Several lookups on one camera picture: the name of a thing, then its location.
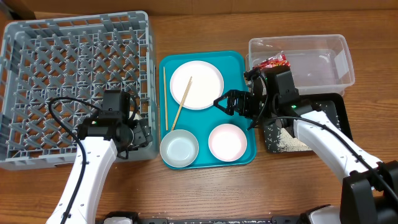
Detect red snack wrapper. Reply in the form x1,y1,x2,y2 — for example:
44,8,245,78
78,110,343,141
253,52,290,71

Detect teal serving tray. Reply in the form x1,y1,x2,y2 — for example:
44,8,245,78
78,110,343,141
159,51,257,169

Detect clear plastic bin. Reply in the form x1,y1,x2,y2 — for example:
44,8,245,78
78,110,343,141
246,34,355,95

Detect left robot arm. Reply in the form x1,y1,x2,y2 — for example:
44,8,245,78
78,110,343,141
47,90,159,223

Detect grey plastic dish rack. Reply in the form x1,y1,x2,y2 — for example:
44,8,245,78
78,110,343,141
1,11,159,170

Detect large white plate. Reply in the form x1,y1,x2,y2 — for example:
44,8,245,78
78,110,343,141
169,60,224,110

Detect grey round bowl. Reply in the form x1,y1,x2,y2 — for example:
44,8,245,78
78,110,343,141
160,129,199,168

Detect black plastic tray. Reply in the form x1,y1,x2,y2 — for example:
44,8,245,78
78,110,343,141
263,93,353,154

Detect rice grains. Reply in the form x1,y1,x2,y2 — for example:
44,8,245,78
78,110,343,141
264,101,343,154

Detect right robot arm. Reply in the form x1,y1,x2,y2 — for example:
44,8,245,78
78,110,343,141
213,65,397,224

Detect wooden chopstick on tray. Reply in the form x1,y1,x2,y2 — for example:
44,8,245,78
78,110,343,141
163,67,169,131

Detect wooden chopstick on plate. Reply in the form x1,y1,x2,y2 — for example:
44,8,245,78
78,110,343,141
171,77,192,131

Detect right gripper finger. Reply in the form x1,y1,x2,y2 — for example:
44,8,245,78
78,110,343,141
214,104,236,116
213,90,238,105

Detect small pink bowl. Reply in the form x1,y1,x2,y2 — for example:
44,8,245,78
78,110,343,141
208,124,248,162

